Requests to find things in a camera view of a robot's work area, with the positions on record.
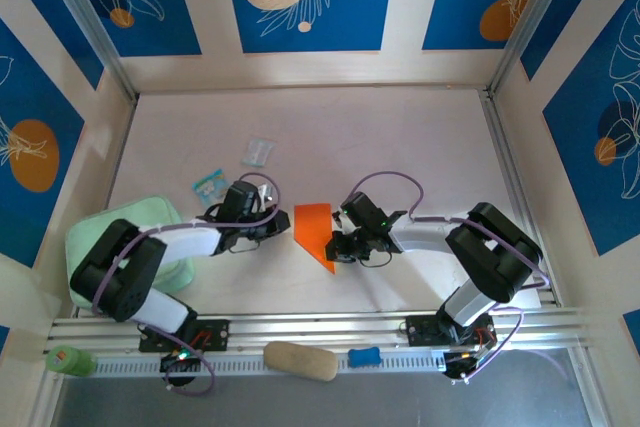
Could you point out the orange paper sheet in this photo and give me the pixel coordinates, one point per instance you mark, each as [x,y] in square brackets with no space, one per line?
[312,232]

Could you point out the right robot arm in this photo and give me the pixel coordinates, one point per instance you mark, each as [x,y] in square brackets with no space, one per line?
[490,252]

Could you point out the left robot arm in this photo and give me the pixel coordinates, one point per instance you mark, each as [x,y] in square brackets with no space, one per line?
[180,244]

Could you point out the blue cotton swab packet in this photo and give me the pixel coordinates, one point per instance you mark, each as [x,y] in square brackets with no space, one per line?
[210,187]

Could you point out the clear zip bag teal dots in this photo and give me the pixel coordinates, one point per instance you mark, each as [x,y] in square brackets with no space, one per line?
[259,152]

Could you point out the mint green lidded box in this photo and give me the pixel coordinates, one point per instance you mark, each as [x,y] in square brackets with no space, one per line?
[160,212]

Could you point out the blue bone-shaped sponge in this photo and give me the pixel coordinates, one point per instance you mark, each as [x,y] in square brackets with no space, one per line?
[364,357]

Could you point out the beige oblong case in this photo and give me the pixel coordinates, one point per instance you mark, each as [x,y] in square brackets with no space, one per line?
[300,361]

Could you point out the green bottle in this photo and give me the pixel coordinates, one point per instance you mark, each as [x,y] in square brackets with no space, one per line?
[70,361]

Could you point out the right wrist camera white housing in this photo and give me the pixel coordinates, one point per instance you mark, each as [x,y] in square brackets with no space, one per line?
[340,219]

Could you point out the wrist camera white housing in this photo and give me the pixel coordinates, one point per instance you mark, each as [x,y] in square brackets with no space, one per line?
[340,219]
[266,196]

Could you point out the left wrist camera white housing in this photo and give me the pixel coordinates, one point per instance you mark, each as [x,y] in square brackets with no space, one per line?
[266,196]

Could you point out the aluminium front rail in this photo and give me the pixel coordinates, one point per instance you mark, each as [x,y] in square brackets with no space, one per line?
[320,327]

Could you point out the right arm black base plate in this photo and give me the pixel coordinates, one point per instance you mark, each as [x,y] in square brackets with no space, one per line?
[422,329]

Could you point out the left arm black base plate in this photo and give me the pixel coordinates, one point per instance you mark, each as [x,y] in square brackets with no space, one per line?
[215,336]

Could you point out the aluminium side rail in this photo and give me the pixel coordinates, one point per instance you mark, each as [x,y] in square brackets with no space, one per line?
[505,162]
[122,147]

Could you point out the aluminium frame post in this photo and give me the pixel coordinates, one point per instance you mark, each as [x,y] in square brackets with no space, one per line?
[530,22]
[85,22]

